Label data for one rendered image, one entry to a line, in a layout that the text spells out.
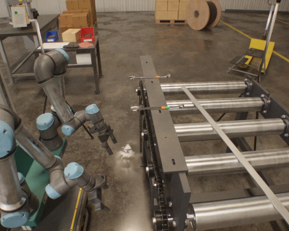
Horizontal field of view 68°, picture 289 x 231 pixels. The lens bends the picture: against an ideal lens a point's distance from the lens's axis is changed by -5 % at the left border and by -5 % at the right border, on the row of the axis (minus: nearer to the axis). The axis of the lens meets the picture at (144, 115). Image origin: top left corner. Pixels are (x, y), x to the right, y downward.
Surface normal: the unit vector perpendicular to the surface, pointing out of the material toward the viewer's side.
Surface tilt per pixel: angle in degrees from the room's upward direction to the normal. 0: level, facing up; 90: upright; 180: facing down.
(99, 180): 25
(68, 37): 90
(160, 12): 90
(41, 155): 83
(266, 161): 48
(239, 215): 42
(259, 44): 90
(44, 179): 0
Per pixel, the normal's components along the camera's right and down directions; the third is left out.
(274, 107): -1.00, 0.05
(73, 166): -0.39, -0.64
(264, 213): 0.07, -0.14
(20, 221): 0.40, 0.61
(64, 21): 0.15, 0.56
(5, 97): 1.00, -0.01
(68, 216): 0.00, -0.83
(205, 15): -0.83, 0.32
